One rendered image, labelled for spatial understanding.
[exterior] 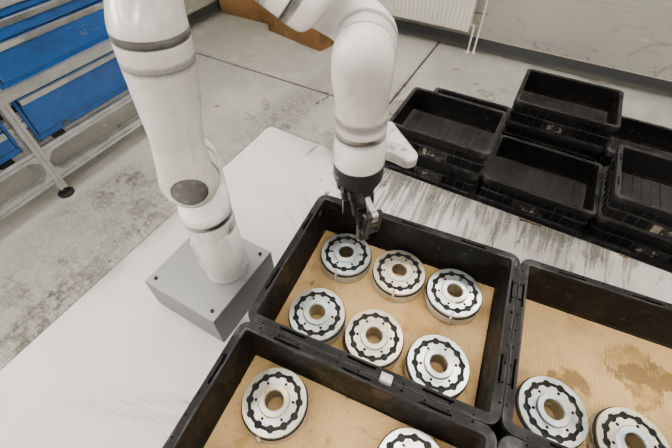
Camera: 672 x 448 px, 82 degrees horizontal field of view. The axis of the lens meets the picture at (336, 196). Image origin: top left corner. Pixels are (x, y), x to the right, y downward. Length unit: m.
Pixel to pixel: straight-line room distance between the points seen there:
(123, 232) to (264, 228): 1.22
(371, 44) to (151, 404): 0.77
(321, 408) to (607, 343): 0.52
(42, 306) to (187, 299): 1.29
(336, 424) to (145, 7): 0.63
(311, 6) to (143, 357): 0.77
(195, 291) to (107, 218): 1.45
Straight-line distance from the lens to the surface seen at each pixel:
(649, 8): 3.38
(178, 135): 0.58
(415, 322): 0.78
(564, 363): 0.83
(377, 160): 0.53
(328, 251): 0.81
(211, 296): 0.86
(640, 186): 1.82
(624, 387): 0.87
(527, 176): 1.82
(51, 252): 2.27
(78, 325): 1.06
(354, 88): 0.45
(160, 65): 0.52
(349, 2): 0.47
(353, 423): 0.71
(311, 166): 1.21
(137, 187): 2.37
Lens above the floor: 1.52
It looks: 47 degrees down
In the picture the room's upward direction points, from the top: straight up
